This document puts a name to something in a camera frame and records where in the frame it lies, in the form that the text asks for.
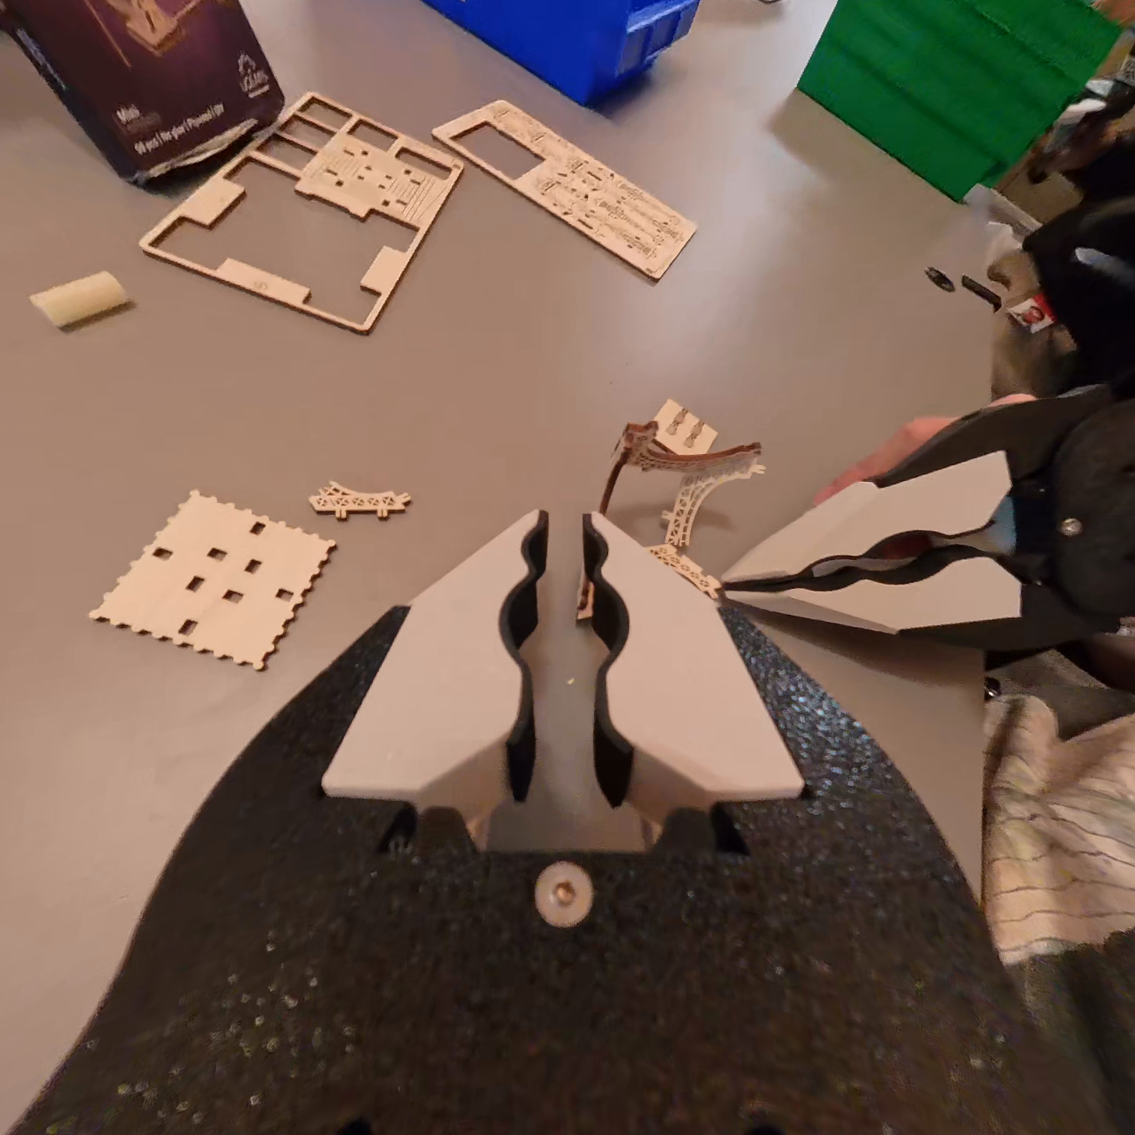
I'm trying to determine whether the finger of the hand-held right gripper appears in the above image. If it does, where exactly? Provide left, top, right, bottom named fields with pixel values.
left=721, top=450, right=1019, bottom=591
left=721, top=550, right=1023, bottom=634

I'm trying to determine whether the person's pale striped clothing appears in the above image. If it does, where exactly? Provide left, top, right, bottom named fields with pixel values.
left=981, top=692, right=1135, bottom=969

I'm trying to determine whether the green plastic bin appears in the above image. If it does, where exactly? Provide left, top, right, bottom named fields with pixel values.
left=797, top=0, right=1127, bottom=206

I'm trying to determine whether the wooden sheet frame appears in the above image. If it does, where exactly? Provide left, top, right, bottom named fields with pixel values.
left=139, top=90, right=463, bottom=334

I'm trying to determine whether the dark purple box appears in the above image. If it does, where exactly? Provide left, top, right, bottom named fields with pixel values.
left=0, top=0, right=286, bottom=186

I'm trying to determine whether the small wooden lattice bridge piece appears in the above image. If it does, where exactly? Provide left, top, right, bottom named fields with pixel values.
left=309, top=480, right=413, bottom=521

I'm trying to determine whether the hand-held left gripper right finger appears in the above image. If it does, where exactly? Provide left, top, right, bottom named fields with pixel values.
left=582, top=511, right=808, bottom=809

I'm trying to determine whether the wooden sheet with cut parts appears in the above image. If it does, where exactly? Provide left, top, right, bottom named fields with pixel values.
left=433, top=98, right=701, bottom=279

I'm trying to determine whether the black rounded object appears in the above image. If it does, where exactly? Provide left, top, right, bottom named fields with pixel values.
left=1019, top=199, right=1135, bottom=394

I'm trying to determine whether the blue plastic bin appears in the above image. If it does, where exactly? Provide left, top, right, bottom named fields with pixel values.
left=418, top=0, right=703, bottom=107

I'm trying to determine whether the grey desk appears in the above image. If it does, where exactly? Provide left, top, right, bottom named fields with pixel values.
left=0, top=0, right=1023, bottom=1131

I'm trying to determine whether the small slotted wooden plate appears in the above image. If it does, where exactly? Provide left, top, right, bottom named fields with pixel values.
left=653, top=400, right=720, bottom=454

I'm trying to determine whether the square notched wooden plate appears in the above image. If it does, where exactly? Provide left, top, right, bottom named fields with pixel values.
left=88, top=488, right=338, bottom=672

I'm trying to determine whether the pale short cylinder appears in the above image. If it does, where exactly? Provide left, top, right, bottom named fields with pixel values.
left=28, top=271, right=128, bottom=329

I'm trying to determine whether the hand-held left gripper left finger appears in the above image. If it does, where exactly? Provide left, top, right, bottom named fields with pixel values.
left=322, top=511, right=549, bottom=813

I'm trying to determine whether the person's right hand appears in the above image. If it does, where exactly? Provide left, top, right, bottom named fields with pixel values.
left=814, top=394, right=1036, bottom=508

